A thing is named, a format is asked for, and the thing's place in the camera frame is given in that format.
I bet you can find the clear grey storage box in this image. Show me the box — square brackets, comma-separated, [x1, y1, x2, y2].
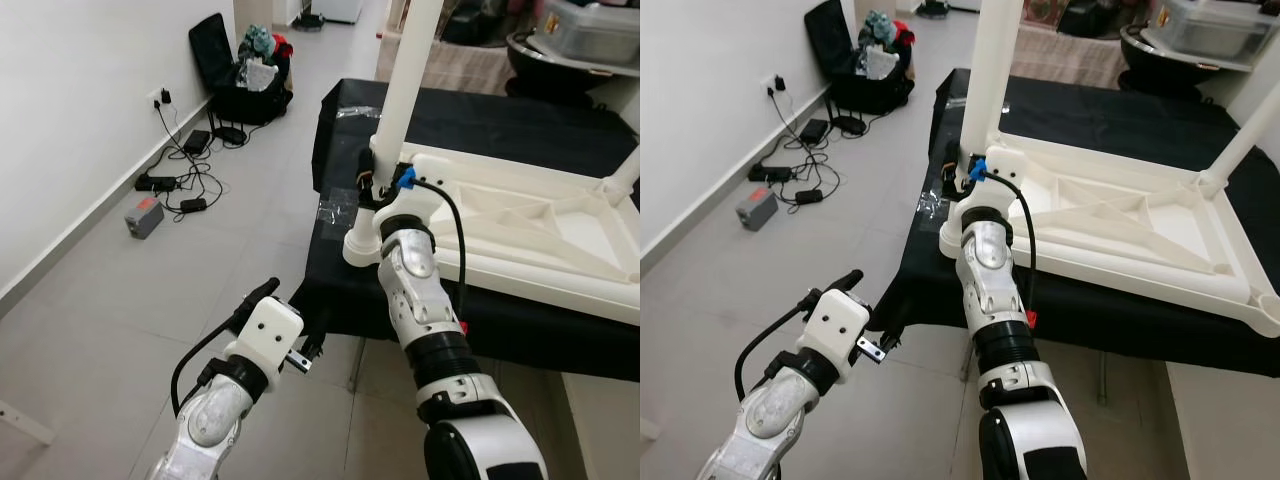
[540, 0, 641, 66]
[1150, 0, 1280, 66]

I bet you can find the black open suitcase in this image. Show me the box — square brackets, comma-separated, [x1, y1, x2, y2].
[805, 0, 916, 114]
[188, 12, 294, 126]

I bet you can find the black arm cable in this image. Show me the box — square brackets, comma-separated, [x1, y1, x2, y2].
[170, 300, 256, 416]
[975, 160, 1039, 331]
[395, 168, 471, 336]
[735, 295, 816, 401]

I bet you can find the grey box with red label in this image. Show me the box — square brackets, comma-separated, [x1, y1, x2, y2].
[735, 188, 778, 231]
[125, 197, 164, 239]

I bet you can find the white plastic table leg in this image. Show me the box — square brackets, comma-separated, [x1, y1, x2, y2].
[368, 0, 447, 176]
[1198, 85, 1280, 199]
[600, 145, 641, 206]
[958, 0, 1023, 166]

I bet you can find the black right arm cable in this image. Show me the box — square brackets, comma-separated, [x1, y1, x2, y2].
[975, 160, 1039, 331]
[395, 168, 471, 336]

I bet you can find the white plastic table top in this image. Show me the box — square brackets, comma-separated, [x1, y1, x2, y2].
[343, 150, 641, 326]
[938, 135, 1280, 338]

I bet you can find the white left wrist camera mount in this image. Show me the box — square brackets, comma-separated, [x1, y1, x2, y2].
[797, 290, 871, 386]
[225, 297, 304, 386]

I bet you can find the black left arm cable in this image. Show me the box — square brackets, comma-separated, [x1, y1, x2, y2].
[735, 295, 816, 401]
[170, 300, 256, 416]

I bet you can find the beige cloth covered stand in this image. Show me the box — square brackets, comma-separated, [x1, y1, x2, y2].
[1010, 20, 1136, 89]
[375, 30, 521, 96]

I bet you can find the large black wok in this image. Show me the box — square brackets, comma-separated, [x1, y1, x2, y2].
[1120, 25, 1231, 96]
[505, 30, 641, 101]

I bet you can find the black plastic bag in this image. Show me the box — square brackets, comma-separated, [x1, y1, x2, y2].
[440, 0, 491, 46]
[1058, 0, 1111, 36]

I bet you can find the black tablecloth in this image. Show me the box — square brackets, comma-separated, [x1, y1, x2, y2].
[880, 68, 1280, 379]
[300, 78, 641, 383]

